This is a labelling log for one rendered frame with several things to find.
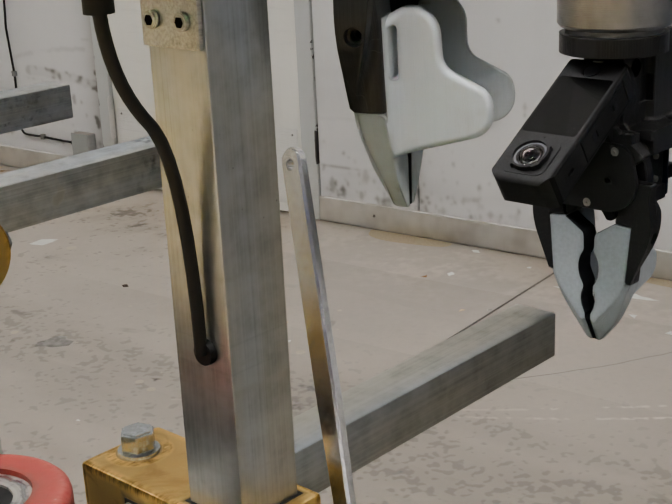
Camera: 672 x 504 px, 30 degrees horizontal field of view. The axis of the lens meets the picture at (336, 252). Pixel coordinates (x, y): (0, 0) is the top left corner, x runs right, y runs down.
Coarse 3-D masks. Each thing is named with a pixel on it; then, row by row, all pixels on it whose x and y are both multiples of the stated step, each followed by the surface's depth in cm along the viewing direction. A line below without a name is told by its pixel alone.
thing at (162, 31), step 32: (96, 0) 46; (160, 0) 49; (192, 0) 48; (96, 32) 47; (160, 32) 50; (192, 32) 48; (128, 96) 48; (160, 128) 49; (192, 256) 51; (192, 288) 52; (192, 320) 52
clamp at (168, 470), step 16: (160, 432) 64; (112, 448) 63; (160, 448) 62; (176, 448) 62; (96, 464) 61; (112, 464) 61; (128, 464) 61; (144, 464) 61; (160, 464) 61; (176, 464) 61; (96, 480) 61; (112, 480) 60; (128, 480) 59; (144, 480) 59; (160, 480) 59; (176, 480) 59; (96, 496) 61; (112, 496) 60; (128, 496) 59; (144, 496) 58; (160, 496) 58; (176, 496) 58; (304, 496) 57
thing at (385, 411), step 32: (512, 320) 79; (544, 320) 79; (448, 352) 75; (480, 352) 75; (512, 352) 77; (544, 352) 80; (384, 384) 71; (416, 384) 71; (448, 384) 73; (480, 384) 75; (352, 416) 67; (384, 416) 68; (416, 416) 71; (448, 416) 73; (320, 448) 65; (352, 448) 67; (384, 448) 69; (320, 480) 65
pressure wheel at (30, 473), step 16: (0, 464) 54; (16, 464) 54; (32, 464) 53; (48, 464) 53; (0, 480) 53; (16, 480) 53; (32, 480) 52; (48, 480) 52; (64, 480) 52; (0, 496) 52; (16, 496) 51; (32, 496) 51; (48, 496) 51; (64, 496) 51
